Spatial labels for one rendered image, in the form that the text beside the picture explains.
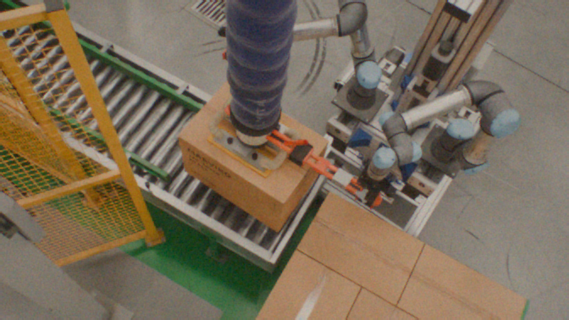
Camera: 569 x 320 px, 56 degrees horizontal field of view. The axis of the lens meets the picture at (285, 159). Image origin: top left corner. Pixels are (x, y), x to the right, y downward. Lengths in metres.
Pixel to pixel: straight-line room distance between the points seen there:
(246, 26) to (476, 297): 1.99
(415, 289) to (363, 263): 0.30
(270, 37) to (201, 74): 2.35
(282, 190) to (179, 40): 2.13
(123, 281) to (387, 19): 2.85
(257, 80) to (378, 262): 1.41
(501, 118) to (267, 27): 0.96
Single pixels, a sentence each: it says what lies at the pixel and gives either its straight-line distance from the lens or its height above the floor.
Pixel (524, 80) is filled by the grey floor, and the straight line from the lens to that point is 4.63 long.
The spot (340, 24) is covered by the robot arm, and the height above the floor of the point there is 1.62.
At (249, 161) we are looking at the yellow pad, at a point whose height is 1.11.
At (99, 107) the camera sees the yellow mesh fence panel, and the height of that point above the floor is 1.58.
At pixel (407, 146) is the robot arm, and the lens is 2.08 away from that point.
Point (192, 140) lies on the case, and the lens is 2.53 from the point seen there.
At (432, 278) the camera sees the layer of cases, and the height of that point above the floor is 0.54.
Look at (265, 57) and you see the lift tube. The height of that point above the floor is 1.85.
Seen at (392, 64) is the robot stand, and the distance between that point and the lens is 3.00.
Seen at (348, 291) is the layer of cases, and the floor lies 0.54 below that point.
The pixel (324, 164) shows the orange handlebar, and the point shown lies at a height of 1.23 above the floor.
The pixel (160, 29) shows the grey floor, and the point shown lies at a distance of 4.35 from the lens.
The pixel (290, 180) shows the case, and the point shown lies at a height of 1.09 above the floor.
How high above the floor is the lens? 3.30
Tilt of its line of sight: 63 degrees down
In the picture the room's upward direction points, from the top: 11 degrees clockwise
